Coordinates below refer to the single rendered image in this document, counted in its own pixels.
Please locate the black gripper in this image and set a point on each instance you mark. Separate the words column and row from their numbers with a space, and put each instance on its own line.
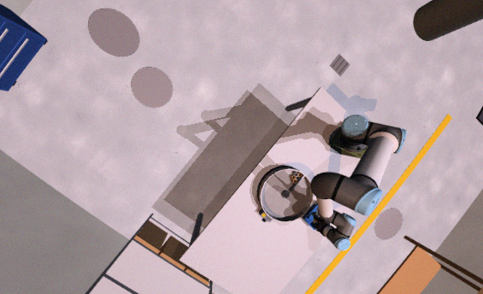
column 320, row 228

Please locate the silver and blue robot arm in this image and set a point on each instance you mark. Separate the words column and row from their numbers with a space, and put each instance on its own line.
column 362, row 191

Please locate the blue open crate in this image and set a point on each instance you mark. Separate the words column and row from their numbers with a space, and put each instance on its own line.
column 308, row 217

